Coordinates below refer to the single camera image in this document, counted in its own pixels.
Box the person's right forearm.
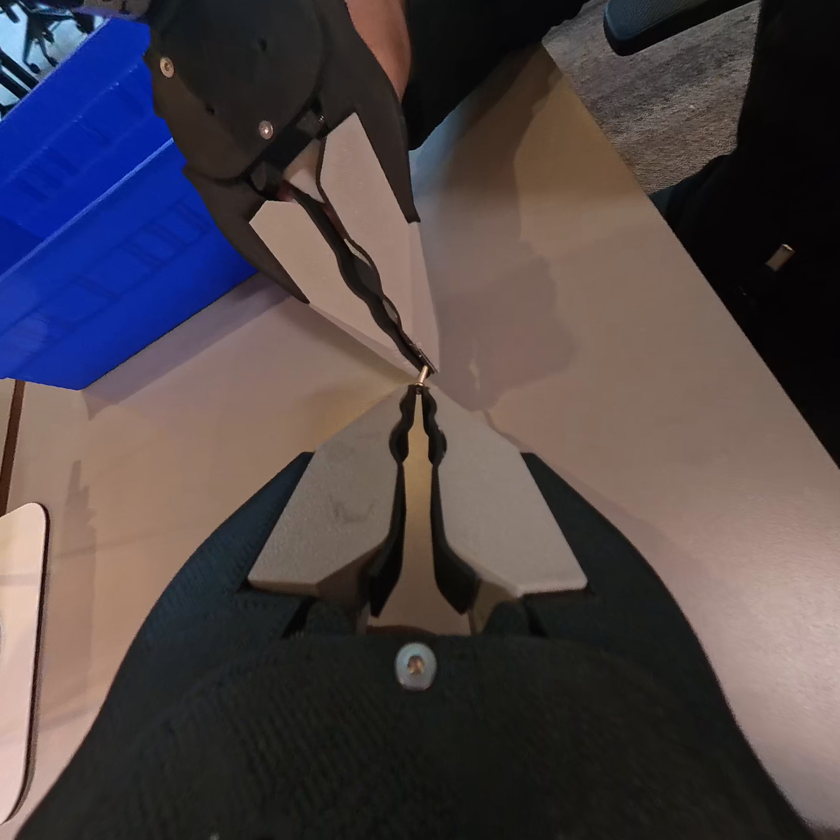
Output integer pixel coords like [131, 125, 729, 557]
[399, 0, 592, 151]

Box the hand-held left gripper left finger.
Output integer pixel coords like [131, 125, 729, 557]
[248, 386, 418, 618]

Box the grey desk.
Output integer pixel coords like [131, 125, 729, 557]
[0, 46, 840, 840]

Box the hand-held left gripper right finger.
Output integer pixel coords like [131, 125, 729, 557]
[417, 386, 588, 631]

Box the person's right hand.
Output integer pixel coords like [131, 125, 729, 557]
[345, 0, 412, 102]

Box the group of black office chairs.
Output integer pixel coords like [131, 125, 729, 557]
[0, 0, 106, 122]

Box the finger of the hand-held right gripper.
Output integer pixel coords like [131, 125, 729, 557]
[281, 112, 439, 371]
[248, 196, 437, 376]

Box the blue plastic bin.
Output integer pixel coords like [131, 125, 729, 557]
[0, 18, 260, 391]

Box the person's black clothing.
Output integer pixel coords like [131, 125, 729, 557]
[648, 0, 840, 468]

